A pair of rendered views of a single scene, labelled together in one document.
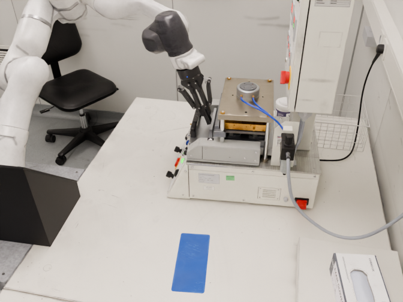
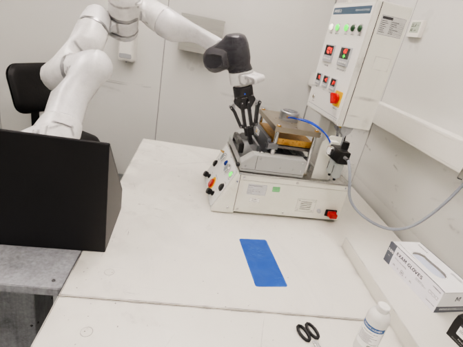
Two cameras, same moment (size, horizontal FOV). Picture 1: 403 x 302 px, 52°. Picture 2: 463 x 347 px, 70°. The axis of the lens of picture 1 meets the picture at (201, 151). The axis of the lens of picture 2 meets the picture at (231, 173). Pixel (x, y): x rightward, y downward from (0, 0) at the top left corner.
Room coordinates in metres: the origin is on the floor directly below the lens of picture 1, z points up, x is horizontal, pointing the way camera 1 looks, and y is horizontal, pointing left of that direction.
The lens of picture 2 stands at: (0.08, 0.49, 1.40)
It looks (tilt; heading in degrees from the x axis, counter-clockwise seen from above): 23 degrees down; 339
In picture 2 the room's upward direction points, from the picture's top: 11 degrees clockwise
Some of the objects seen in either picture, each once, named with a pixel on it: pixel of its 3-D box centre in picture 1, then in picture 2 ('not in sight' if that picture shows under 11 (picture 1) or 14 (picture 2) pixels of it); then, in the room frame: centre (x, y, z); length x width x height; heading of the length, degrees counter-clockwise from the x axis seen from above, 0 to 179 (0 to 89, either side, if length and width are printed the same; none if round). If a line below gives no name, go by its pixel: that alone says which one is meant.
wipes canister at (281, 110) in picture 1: (283, 114); not in sight; (1.60, -0.38, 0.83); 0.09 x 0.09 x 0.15
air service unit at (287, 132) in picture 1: (284, 150); (335, 158); (1.02, -0.26, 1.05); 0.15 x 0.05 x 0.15; 171
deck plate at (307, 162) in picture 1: (253, 139); (284, 162); (1.26, -0.20, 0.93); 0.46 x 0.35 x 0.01; 81
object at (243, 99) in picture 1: (255, 105); (295, 128); (1.24, -0.19, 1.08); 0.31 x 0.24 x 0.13; 171
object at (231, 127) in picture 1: (246, 108); (285, 130); (1.25, -0.16, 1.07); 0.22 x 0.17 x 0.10; 171
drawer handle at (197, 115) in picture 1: (195, 121); (238, 141); (1.29, 0.02, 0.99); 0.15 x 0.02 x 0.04; 171
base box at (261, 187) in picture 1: (241, 160); (271, 182); (1.24, -0.15, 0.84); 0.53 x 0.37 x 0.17; 81
